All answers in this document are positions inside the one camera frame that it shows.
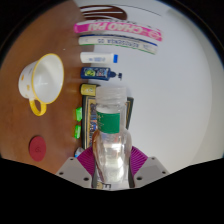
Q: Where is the dark blue pump bottle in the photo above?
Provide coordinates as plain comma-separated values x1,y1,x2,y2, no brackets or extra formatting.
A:
80,66,123,82

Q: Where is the tall white and green tube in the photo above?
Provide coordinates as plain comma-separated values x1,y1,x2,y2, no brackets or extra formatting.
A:
78,35,158,55

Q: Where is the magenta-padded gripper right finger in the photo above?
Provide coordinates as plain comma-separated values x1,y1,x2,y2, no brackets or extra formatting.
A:
126,145,170,188

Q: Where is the clear bottle with green label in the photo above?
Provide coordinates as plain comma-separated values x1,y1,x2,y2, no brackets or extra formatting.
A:
91,85,133,184

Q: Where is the white mug with yellow handle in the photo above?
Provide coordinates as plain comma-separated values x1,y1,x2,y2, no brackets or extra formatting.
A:
18,53,65,117

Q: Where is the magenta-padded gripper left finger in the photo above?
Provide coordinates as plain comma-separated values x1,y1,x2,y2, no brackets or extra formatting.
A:
55,146,98,188

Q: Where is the flat round red coaster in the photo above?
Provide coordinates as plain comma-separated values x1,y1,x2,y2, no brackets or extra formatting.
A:
28,135,47,163

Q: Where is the white bottle with blue cap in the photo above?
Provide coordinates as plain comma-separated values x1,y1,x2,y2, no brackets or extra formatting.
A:
79,51,119,65

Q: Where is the dark pump bottle yellow label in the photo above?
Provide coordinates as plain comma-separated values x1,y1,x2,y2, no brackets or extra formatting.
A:
79,83,98,97

